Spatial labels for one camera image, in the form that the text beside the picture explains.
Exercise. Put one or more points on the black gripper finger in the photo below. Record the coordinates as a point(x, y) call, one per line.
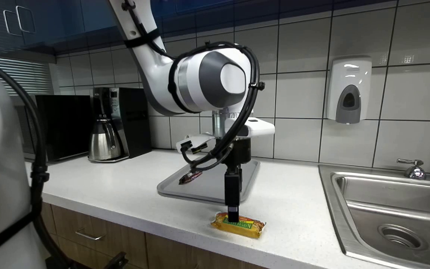
point(232, 196)

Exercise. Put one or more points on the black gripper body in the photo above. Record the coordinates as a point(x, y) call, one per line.
point(242, 149)

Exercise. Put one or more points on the yellow orange snack packet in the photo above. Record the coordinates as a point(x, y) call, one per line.
point(250, 226)

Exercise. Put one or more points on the dark brown snack packet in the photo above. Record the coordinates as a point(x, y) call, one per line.
point(185, 178)

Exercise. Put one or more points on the grey plastic tray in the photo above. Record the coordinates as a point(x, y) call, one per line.
point(205, 187)

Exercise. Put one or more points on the black coffee maker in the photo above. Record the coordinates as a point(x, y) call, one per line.
point(133, 120)

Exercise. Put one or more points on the wooden lower cabinet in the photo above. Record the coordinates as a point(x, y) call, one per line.
point(126, 244)

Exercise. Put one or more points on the steel coffee carafe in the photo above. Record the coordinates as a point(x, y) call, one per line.
point(105, 142)

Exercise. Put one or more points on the blue upper cabinet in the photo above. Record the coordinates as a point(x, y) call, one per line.
point(275, 6)

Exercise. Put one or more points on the stainless steel sink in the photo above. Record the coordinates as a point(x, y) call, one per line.
point(394, 214)

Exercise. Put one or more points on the black microwave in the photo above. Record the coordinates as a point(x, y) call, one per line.
point(63, 124)

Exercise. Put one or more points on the grey slatted blind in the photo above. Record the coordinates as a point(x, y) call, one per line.
point(21, 75)

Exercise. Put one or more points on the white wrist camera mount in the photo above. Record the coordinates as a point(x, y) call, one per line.
point(260, 127)

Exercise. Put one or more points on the white wall soap dispenser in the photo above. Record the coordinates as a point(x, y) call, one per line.
point(350, 90)

